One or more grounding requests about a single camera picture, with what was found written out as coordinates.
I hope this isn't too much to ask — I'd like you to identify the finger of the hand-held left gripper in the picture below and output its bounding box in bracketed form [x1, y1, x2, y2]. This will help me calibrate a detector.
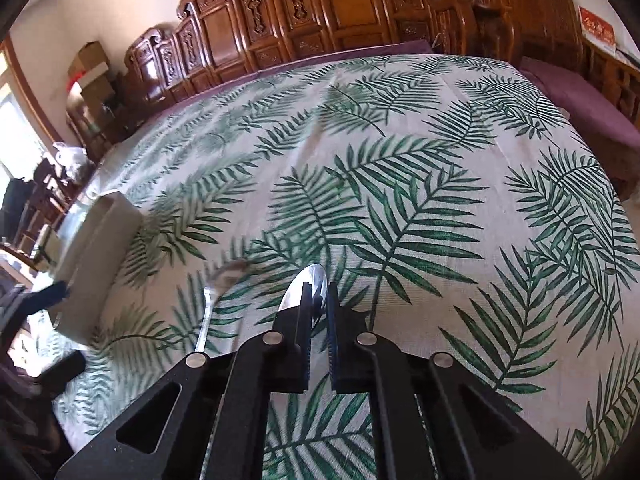
[42, 349, 87, 394]
[27, 281, 70, 314]

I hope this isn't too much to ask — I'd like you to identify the white plastic bag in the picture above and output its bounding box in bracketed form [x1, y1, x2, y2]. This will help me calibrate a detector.
[52, 142, 92, 182]

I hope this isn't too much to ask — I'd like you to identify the red card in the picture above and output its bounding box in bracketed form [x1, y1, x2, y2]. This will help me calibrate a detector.
[578, 6, 616, 56]

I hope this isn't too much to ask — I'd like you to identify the grey rectangular tray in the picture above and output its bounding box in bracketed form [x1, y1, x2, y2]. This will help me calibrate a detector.
[50, 190, 147, 347]

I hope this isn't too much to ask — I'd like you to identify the wooden cabinet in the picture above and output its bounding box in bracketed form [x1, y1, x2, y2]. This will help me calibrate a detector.
[65, 74, 133, 162]

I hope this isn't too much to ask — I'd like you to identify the wooden armchair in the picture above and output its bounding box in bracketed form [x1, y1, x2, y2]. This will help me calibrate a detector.
[430, 0, 482, 57]

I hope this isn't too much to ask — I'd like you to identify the short carved wooden bench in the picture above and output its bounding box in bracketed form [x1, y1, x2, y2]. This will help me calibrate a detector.
[444, 0, 587, 73]

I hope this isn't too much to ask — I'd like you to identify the long carved wooden bench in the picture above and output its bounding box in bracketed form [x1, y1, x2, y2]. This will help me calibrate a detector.
[122, 0, 437, 111]

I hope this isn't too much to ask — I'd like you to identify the stack of cardboard boxes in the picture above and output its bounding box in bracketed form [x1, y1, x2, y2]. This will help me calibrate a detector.
[66, 40, 117, 113]

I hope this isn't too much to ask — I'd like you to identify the person's left forearm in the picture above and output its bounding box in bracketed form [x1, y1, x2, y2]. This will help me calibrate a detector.
[0, 357, 67, 473]

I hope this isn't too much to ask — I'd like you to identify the metal fork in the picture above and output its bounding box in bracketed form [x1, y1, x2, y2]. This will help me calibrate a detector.
[193, 258, 252, 354]

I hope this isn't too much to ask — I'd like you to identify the metal spoon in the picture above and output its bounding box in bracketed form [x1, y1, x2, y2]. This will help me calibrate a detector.
[277, 263, 329, 334]

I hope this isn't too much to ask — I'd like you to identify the short purple seat cushion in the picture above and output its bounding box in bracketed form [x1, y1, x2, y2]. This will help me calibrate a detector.
[519, 56, 640, 163]

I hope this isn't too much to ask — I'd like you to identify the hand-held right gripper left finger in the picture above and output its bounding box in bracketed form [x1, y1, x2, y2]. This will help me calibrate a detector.
[55, 281, 313, 480]

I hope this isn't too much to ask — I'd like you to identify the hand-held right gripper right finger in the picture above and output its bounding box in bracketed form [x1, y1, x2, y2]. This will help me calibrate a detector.
[327, 283, 584, 480]

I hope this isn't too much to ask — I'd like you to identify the leaf print tablecloth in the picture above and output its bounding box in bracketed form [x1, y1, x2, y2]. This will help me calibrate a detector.
[50, 53, 640, 480]

